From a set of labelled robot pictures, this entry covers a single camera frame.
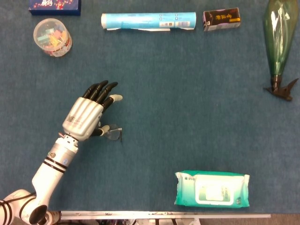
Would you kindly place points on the metal table edge rail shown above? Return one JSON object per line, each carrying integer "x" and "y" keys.
{"x": 164, "y": 215}

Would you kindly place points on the black wire-frame eyeglasses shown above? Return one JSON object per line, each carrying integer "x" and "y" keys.
{"x": 114, "y": 134}

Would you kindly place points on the small black carton box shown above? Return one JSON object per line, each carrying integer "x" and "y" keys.
{"x": 221, "y": 20}

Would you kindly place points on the dark blue floral box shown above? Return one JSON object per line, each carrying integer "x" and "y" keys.
{"x": 56, "y": 7}

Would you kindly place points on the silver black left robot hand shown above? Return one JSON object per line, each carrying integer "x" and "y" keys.
{"x": 80, "y": 117}

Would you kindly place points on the green white wet wipes pack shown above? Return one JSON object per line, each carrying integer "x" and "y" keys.
{"x": 211, "y": 189}

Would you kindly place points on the green spray bottle black trigger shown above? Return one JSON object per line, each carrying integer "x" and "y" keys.
{"x": 279, "y": 35}

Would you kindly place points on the blue felt table cloth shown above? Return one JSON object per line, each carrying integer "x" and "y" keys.
{"x": 175, "y": 105}

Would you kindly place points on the light blue paper roll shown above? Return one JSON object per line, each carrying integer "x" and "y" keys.
{"x": 145, "y": 20}

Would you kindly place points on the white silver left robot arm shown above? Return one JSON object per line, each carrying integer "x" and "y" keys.
{"x": 50, "y": 168}

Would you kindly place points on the clear jar of colourful clips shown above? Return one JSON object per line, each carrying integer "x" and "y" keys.
{"x": 51, "y": 37}

